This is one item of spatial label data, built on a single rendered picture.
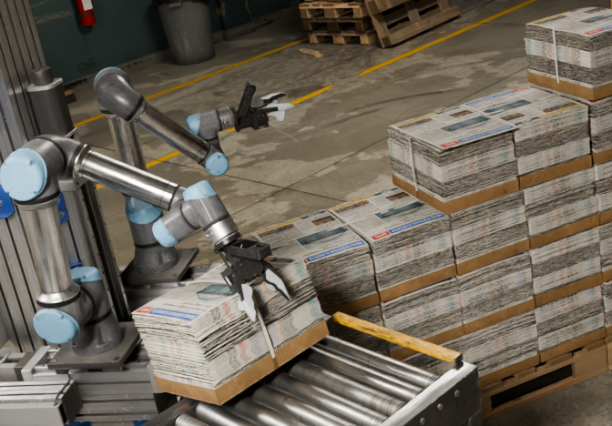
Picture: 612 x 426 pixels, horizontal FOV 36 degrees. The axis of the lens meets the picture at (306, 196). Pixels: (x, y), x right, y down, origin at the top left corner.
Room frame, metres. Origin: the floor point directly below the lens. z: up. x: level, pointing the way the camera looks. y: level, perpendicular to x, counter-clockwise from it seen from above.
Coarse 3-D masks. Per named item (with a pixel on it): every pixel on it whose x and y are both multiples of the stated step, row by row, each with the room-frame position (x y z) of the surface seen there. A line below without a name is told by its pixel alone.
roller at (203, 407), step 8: (200, 408) 1.99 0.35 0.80; (208, 408) 1.97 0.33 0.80; (216, 408) 1.97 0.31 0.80; (200, 416) 1.97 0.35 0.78; (208, 416) 1.96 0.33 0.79; (216, 416) 1.94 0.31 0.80; (224, 416) 1.93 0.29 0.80; (232, 416) 1.92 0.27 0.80; (216, 424) 1.93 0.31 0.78; (224, 424) 1.91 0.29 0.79; (232, 424) 1.89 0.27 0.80; (240, 424) 1.88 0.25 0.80; (248, 424) 1.87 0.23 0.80
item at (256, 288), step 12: (180, 288) 2.25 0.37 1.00; (192, 288) 2.22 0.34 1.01; (204, 288) 2.19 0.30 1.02; (216, 288) 2.15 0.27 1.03; (228, 288) 2.12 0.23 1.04; (252, 288) 2.07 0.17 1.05; (264, 300) 2.08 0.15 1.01; (264, 312) 2.07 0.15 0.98; (252, 324) 2.04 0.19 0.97; (264, 336) 2.05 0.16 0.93; (264, 348) 2.04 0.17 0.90; (276, 348) 2.05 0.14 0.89
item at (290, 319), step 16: (272, 256) 2.28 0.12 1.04; (208, 272) 2.31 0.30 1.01; (288, 272) 2.14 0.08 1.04; (304, 272) 2.17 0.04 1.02; (288, 288) 2.13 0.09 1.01; (304, 288) 2.15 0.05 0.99; (272, 304) 2.09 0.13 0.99; (288, 304) 2.11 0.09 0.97; (304, 304) 2.14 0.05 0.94; (320, 304) 2.17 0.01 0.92; (272, 320) 2.07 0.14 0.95; (288, 320) 2.10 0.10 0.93; (304, 320) 2.13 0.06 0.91; (320, 320) 2.15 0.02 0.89; (288, 336) 2.08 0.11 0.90
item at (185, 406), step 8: (328, 320) 2.31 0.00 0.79; (328, 328) 2.31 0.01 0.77; (184, 400) 2.03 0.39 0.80; (192, 400) 2.02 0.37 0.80; (168, 408) 2.01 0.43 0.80; (176, 408) 2.00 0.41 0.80; (184, 408) 1.99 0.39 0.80; (192, 408) 1.99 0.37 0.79; (160, 416) 1.98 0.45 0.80; (168, 416) 1.97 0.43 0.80; (176, 416) 1.96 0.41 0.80; (192, 416) 1.99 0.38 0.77; (144, 424) 1.95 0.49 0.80; (152, 424) 1.95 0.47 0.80; (160, 424) 1.94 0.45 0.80; (168, 424) 1.95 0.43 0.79; (208, 424) 2.01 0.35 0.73
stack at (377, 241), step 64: (384, 192) 3.10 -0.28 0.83; (576, 192) 2.96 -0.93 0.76; (320, 256) 2.67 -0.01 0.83; (384, 256) 2.72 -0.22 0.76; (448, 256) 2.79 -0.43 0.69; (512, 256) 2.88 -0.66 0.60; (576, 256) 2.95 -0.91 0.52; (384, 320) 2.71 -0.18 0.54; (448, 320) 2.78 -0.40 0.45; (512, 320) 2.85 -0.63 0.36; (576, 320) 2.93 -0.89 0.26; (512, 384) 2.84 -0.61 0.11
